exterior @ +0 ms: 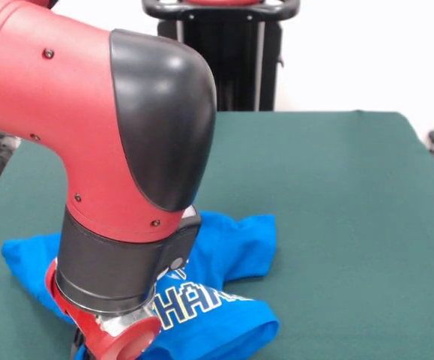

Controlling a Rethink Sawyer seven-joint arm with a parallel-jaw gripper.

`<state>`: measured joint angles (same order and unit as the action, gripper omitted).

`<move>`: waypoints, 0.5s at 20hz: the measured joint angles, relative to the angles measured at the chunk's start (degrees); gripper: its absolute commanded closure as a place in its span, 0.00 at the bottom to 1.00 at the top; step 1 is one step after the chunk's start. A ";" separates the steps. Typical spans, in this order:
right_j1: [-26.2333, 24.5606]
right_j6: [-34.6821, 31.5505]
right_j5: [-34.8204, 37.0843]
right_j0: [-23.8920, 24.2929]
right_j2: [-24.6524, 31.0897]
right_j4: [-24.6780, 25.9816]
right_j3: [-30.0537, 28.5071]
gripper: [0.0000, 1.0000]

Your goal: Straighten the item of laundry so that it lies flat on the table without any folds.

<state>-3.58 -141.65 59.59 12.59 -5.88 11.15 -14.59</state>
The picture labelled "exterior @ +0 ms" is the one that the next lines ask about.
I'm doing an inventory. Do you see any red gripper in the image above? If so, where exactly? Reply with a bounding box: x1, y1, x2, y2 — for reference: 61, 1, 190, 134
44, 257, 161, 360

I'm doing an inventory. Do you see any blue printed t-shirt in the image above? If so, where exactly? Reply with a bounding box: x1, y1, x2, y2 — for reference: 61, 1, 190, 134
1, 210, 281, 360

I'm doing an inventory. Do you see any dark green tablecloth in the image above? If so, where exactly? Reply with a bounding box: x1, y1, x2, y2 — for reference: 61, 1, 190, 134
0, 109, 434, 360

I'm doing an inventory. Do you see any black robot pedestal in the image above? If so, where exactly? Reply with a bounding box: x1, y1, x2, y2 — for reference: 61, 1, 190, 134
141, 0, 301, 113

